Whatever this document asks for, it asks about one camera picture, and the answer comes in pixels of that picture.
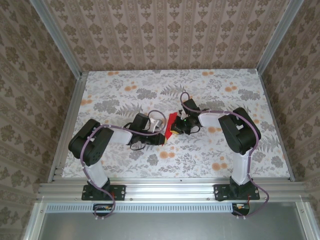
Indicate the aluminium lower frame bar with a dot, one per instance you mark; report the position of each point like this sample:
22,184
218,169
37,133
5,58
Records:
35,222
306,222

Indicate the red paper sheet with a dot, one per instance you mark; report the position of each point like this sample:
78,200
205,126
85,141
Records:
172,118

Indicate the aluminium rail beam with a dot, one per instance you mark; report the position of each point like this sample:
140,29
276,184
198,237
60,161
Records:
170,190

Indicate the small black controller board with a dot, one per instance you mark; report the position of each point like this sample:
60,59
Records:
243,211
101,213

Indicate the aluminium side rail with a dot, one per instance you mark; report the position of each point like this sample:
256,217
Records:
70,120
286,152

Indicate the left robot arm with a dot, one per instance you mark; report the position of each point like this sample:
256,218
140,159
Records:
98,147

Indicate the aluminium frame post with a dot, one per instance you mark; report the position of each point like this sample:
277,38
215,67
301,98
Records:
278,37
59,37

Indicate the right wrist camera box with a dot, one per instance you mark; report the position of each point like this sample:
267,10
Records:
192,107

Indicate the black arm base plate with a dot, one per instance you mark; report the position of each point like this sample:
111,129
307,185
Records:
221,192
120,192

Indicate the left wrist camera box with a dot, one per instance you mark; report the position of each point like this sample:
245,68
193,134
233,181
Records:
140,122

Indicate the grey metal sheet panel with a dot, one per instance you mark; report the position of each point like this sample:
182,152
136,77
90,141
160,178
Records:
170,227

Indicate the floral tablecloth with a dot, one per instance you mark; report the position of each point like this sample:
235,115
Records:
200,160

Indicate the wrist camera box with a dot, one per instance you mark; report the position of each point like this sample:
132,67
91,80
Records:
140,122
192,107

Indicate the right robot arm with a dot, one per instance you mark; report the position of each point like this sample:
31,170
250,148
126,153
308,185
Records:
237,132

